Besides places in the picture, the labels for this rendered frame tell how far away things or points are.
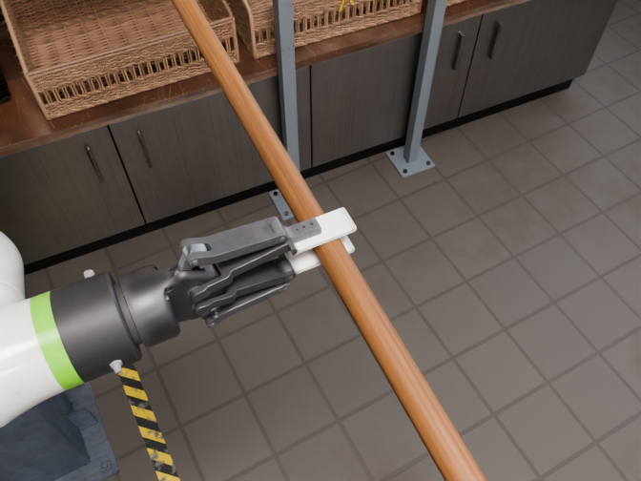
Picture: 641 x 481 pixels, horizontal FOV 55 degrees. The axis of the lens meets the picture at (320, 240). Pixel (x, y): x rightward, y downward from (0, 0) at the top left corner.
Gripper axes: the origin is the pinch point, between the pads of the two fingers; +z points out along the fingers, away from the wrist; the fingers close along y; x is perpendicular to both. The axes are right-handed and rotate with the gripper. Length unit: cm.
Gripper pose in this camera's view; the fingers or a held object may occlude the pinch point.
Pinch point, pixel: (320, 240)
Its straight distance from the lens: 63.9
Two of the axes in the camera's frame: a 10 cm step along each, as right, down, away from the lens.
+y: -0.1, 5.8, 8.1
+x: 4.3, 7.4, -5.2
